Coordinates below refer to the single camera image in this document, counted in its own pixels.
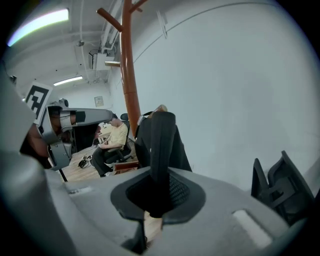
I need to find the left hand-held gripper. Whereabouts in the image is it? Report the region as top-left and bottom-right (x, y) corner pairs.
(24, 80), (114, 172)

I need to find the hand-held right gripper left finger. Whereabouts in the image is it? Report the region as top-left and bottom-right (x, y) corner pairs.
(0, 62), (151, 256)

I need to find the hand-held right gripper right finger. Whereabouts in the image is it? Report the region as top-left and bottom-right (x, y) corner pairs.
(146, 166), (311, 256)

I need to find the wooden pole stand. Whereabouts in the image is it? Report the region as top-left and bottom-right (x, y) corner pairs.
(96, 0), (151, 176)

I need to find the black garment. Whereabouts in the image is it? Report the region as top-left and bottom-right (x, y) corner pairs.
(134, 104), (194, 220)

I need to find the person's left hand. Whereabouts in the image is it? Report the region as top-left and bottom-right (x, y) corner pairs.
(20, 123), (50, 159)

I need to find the fluorescent ceiling light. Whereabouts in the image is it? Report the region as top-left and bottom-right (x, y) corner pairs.
(52, 75), (84, 87)

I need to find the white ceiling air conditioner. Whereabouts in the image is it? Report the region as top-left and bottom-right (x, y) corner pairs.
(88, 49), (121, 71)

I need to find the black cable bundle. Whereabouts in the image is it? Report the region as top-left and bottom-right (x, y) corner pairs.
(78, 154), (94, 169)

